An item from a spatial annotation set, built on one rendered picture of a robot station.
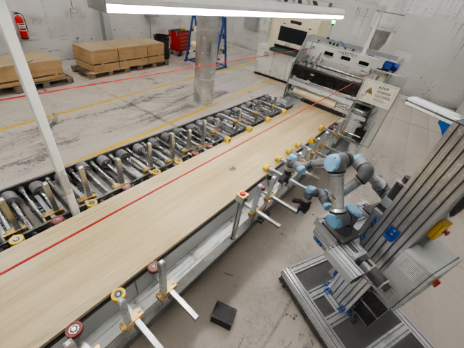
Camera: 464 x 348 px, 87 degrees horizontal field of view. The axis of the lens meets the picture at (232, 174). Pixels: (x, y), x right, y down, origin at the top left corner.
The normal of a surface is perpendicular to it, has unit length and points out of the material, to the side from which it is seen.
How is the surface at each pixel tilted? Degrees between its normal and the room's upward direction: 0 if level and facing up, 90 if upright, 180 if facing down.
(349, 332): 0
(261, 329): 0
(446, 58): 90
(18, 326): 0
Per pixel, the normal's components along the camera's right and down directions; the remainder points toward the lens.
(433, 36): -0.55, 0.45
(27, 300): 0.14, -0.78
